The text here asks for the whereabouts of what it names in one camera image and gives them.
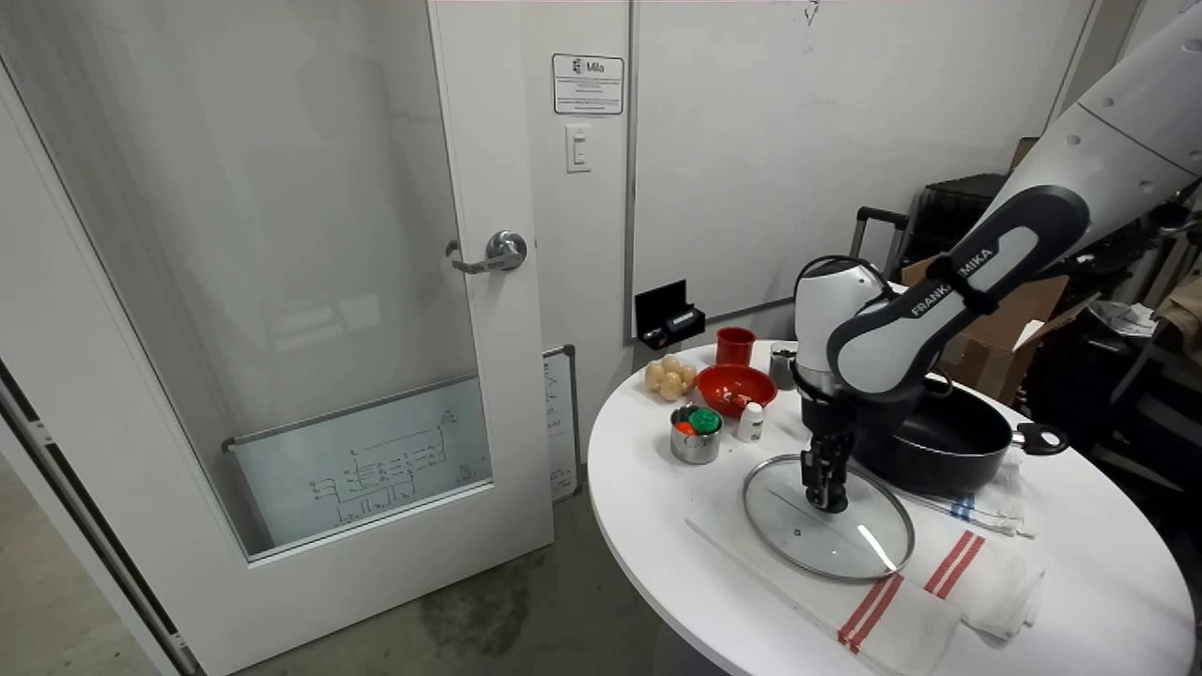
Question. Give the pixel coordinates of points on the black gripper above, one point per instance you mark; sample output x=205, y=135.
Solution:
x=837, y=433

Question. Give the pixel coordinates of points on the glass pot lid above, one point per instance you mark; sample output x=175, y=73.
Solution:
x=865, y=545

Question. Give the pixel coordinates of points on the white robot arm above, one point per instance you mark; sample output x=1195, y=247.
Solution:
x=1126, y=135

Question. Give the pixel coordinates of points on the black cooking pot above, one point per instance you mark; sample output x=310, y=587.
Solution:
x=951, y=451

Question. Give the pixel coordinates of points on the small white bottle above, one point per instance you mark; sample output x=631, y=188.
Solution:
x=748, y=423

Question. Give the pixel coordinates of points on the long white red-striped towel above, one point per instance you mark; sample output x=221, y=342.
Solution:
x=776, y=567

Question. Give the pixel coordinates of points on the red bowl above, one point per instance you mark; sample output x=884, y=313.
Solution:
x=732, y=393

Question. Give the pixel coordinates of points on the metal tin with coloured items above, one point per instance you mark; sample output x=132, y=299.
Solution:
x=694, y=437

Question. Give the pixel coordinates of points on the red mug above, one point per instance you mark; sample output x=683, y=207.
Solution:
x=732, y=346

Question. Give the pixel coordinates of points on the white blue-striped towel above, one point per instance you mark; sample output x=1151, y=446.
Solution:
x=990, y=517

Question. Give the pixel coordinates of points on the yellow bumpy ball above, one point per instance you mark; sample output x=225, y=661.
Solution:
x=669, y=377

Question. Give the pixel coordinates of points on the folded white red-striped towel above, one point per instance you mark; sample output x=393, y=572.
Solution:
x=999, y=587

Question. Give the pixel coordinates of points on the black marker tray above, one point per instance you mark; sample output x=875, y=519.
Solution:
x=669, y=321

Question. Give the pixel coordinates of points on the black suitcase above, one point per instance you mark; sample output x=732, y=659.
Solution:
x=862, y=239

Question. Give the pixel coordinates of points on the cardboard box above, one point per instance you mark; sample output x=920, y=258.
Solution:
x=1016, y=321

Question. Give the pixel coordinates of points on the black chair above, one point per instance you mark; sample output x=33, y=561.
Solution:
x=951, y=212

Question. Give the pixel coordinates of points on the whiteboard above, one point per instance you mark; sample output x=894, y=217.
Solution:
x=811, y=135

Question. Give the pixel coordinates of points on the white door with glass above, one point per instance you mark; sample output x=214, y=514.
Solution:
x=250, y=313

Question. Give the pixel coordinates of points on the paper sheet on wall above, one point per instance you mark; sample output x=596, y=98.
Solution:
x=559, y=417

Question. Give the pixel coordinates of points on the white light switch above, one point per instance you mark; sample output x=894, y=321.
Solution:
x=574, y=149

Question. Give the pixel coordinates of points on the white wall sign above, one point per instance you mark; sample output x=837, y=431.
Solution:
x=588, y=84

